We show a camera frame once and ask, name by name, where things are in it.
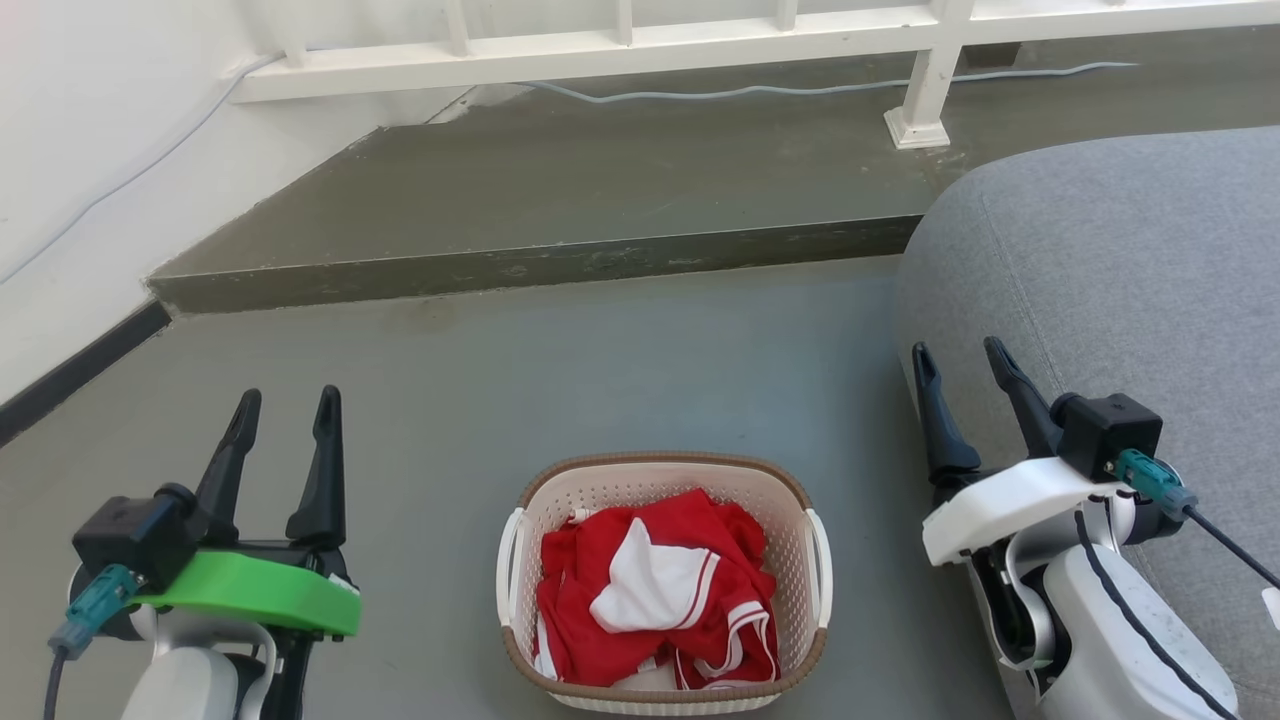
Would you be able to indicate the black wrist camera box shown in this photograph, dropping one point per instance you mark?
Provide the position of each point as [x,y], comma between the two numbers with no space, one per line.
[125,535]
[1110,435]

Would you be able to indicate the raised grey concrete step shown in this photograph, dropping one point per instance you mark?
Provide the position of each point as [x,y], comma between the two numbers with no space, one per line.
[600,180]

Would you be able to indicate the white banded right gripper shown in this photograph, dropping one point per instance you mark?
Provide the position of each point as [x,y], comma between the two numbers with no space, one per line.
[1010,505]

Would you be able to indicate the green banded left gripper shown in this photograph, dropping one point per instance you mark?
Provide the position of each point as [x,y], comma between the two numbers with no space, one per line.
[250,590]

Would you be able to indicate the red and white sports garment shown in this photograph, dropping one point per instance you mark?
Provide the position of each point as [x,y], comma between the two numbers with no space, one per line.
[600,625]

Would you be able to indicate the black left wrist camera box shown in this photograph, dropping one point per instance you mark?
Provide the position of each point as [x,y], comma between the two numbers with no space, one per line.
[125,535]

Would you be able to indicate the black skirting board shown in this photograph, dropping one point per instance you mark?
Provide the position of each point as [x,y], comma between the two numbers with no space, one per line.
[80,365]

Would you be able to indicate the cream perforated plastic laundry basket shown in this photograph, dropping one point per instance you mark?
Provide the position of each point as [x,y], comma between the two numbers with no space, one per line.
[600,480]

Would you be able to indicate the white metal railing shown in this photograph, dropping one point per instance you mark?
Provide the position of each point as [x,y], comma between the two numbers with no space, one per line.
[600,50]

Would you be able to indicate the grey fabric sofa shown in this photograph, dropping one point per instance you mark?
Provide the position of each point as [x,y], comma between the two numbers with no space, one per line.
[1120,260]

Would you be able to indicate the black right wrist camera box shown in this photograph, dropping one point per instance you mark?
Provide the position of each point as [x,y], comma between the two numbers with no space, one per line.
[1110,435]

